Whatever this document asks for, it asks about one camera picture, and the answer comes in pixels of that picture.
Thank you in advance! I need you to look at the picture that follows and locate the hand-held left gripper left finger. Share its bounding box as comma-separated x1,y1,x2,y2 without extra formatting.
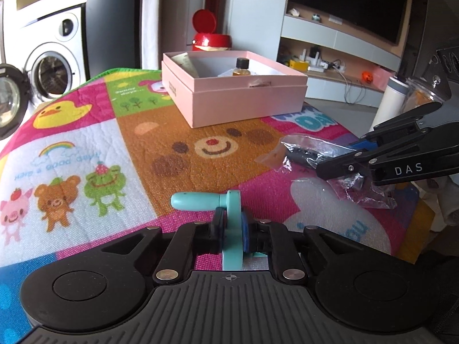
102,210,227,284

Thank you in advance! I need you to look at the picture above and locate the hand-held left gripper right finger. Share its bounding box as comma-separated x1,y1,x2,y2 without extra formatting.
240,212,360,284

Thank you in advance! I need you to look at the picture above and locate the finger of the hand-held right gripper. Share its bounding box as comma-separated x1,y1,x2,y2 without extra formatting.
315,132,431,184
349,102,444,148

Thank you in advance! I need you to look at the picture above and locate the teal hand tool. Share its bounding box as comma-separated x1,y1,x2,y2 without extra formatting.
171,189,268,271

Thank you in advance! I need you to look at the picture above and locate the clear plastic bag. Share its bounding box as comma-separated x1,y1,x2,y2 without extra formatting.
256,134,397,209

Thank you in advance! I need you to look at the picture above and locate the pink cardboard box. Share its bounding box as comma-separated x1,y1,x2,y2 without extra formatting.
161,50,309,129

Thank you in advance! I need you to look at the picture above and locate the cream tube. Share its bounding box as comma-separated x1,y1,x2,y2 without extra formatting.
171,52,198,78

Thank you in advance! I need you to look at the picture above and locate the white thermos bottle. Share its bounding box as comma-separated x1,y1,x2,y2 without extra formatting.
369,76,408,133

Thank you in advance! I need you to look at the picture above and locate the glass jar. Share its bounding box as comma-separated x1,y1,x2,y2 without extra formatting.
405,78,453,116

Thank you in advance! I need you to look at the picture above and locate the pink shelf box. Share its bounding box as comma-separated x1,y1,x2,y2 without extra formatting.
372,65,395,92

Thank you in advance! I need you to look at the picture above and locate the grey television cabinet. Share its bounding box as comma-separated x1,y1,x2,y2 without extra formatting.
278,12,404,110

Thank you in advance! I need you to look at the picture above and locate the colourful cartoon play mat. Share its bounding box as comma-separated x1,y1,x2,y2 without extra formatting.
0,67,421,330

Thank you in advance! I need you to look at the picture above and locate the black television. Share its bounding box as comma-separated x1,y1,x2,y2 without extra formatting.
288,0,410,46

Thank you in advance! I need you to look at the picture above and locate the amber liquid bottle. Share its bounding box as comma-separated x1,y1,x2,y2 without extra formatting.
232,57,251,77

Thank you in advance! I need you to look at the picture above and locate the red trash can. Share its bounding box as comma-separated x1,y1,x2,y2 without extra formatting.
191,8,233,52

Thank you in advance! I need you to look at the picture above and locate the white washing machine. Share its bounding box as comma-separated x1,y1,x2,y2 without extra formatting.
0,3,87,140

